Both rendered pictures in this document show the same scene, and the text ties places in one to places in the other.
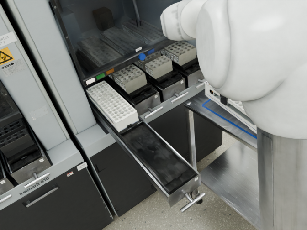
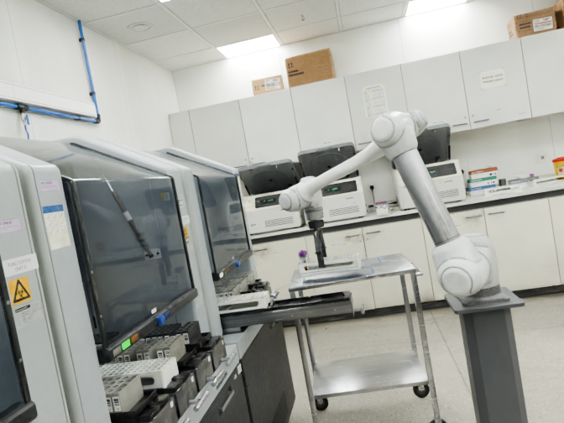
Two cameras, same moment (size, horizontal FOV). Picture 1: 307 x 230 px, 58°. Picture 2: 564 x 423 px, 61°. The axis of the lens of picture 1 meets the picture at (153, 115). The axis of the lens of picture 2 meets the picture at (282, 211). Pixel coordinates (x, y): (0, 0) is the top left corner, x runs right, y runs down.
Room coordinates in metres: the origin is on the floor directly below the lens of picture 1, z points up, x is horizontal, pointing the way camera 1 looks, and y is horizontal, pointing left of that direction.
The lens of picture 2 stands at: (-0.50, 1.61, 1.30)
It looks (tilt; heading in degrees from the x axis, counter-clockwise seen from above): 3 degrees down; 307
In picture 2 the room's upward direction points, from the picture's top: 10 degrees counter-clockwise
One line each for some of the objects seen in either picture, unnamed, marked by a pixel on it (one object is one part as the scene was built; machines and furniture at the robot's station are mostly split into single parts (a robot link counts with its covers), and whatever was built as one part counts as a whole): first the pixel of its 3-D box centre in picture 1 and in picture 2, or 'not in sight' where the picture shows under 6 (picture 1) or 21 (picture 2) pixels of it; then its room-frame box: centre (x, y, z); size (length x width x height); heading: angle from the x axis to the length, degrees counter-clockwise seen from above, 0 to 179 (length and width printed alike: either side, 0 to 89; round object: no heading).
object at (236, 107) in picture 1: (240, 101); (329, 264); (0.75, -0.33, 0.88); 0.30 x 0.10 x 0.06; 24
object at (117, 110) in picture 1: (111, 105); (234, 305); (0.94, 0.17, 0.83); 0.30 x 0.10 x 0.06; 27
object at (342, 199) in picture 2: not in sight; (331, 183); (1.84, -2.29, 1.24); 0.62 x 0.56 x 0.69; 117
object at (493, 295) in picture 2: not in sight; (478, 289); (0.09, -0.40, 0.73); 0.22 x 0.18 x 0.06; 117
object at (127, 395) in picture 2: not in sight; (127, 394); (0.58, 0.96, 0.85); 0.12 x 0.02 x 0.06; 117
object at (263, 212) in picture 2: not in sight; (273, 195); (2.35, -2.03, 1.22); 0.62 x 0.56 x 0.64; 115
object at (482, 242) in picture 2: not in sight; (474, 258); (0.08, -0.37, 0.87); 0.18 x 0.16 x 0.22; 92
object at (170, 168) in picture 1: (134, 136); (277, 311); (0.78, 0.09, 0.78); 0.73 x 0.14 x 0.09; 27
